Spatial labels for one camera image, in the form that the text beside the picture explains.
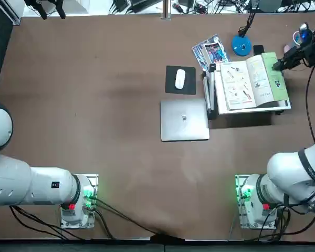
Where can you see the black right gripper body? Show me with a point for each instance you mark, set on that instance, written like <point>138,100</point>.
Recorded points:
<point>309,52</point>

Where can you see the blue desk lamp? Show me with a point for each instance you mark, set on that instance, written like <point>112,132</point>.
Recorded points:
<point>239,46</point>

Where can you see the green cover picture book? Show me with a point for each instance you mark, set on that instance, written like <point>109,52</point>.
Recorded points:
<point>236,84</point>

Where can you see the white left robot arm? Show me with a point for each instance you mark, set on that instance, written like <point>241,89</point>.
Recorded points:
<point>42,186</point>

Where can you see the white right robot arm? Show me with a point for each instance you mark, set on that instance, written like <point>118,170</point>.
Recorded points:
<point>286,168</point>

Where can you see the white folding book stand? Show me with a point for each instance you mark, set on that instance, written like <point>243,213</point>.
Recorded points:
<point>252,110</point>

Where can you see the pink pen cup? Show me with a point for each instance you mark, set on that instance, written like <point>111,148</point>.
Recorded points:
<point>287,48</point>

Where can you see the black rectangular folding case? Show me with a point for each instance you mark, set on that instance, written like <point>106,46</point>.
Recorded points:
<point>258,49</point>

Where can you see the white bordered comic magazine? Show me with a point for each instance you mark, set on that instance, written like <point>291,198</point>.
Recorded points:
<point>215,52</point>

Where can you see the blue wrapped magazine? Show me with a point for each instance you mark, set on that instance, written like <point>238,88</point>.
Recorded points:
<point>198,52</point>

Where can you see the white computer mouse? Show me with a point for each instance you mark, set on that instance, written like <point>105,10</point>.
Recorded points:
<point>180,78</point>

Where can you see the black mouse pad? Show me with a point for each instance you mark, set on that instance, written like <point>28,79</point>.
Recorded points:
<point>170,84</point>

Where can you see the silver closed laptop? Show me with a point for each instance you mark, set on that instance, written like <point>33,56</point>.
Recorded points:
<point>178,128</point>

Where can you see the white box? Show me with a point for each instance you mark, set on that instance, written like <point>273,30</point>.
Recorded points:
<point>78,5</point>

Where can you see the black tripod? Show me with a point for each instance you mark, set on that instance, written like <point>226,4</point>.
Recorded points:
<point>60,10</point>

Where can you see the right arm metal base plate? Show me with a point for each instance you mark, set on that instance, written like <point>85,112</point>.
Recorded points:
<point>239,179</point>

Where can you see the aluminium frame post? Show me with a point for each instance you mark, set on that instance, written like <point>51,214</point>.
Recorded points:
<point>166,10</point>

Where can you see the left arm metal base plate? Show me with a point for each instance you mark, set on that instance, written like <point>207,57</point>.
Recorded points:
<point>93,178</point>

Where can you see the grey aluminium frame rail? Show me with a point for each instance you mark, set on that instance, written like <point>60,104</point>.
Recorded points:
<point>14,15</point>

